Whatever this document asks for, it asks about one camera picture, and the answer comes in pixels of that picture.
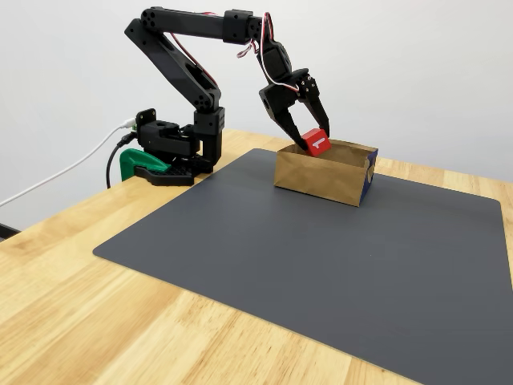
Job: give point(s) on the red cube with white mark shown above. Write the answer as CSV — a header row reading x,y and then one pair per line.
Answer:
x,y
318,145

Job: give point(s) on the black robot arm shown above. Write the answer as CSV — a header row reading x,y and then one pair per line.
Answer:
x,y
188,24

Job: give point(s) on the brown paper box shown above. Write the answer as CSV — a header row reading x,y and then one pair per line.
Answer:
x,y
316,180

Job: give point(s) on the dark grey mat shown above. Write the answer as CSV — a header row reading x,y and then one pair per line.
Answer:
x,y
240,260

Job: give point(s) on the green table clamp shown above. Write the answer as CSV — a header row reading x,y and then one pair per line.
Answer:
x,y
130,160

